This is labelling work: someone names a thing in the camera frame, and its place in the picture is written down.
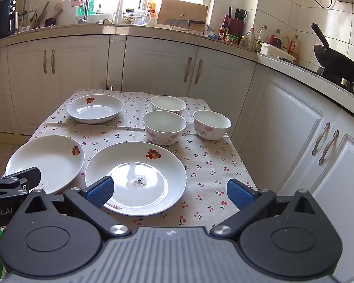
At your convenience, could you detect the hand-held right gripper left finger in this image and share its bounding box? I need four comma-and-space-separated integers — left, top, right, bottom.
23, 176, 133, 239

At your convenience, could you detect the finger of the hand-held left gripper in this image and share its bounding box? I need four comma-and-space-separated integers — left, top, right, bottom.
0, 167, 42, 197

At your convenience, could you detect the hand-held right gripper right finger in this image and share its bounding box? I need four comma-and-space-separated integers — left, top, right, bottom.
209, 178, 320, 238

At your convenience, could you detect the large white fruit-print plate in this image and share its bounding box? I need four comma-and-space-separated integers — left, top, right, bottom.
84, 141, 187, 216

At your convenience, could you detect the white floral bowl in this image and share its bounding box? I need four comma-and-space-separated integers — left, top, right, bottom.
150, 96, 186, 116
142, 110, 187, 146
194, 110, 232, 141

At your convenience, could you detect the small white fruit-print plate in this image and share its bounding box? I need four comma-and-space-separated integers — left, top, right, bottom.
67, 94, 124, 124

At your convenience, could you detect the cherry-print tablecloth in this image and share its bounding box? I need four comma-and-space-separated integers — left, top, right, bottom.
29, 88, 258, 227

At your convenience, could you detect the white kitchen cabinet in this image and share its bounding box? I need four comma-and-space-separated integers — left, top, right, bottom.
0, 32, 354, 283

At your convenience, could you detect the white plastic container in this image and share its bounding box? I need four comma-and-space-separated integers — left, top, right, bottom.
260, 43, 297, 63

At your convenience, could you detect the clear bottle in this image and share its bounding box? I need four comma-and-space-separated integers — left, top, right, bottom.
246, 27, 256, 50

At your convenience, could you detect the gas stove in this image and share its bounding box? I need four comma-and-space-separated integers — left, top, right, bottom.
313, 63, 354, 102

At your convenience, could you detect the cooking oil bottle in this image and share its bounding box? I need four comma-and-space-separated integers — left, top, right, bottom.
254, 25, 268, 53

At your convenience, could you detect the orange liquid bottle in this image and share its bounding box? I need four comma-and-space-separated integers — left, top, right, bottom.
291, 34, 301, 61

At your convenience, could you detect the black air fryer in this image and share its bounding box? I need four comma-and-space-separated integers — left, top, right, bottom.
0, 0, 19, 43

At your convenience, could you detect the beige kitchen countertop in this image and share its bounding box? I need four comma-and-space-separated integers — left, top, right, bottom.
0, 24, 354, 112

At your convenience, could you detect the dark metal wok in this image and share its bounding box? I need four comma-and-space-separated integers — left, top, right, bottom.
310, 23, 354, 82

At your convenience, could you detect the bunch of kitchen utensils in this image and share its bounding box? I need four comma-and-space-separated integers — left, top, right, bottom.
18, 0, 64, 29

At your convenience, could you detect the dark soy sauce bottle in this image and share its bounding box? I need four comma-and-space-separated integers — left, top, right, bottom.
219, 14, 229, 42

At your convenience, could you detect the dark red knife block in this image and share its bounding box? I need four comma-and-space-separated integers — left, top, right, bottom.
227, 7, 248, 37

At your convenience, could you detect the metal kitchen faucet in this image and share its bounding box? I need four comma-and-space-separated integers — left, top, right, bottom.
62, 0, 90, 25

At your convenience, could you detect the wooden cutting board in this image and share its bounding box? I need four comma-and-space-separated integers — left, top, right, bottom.
156, 0, 209, 33

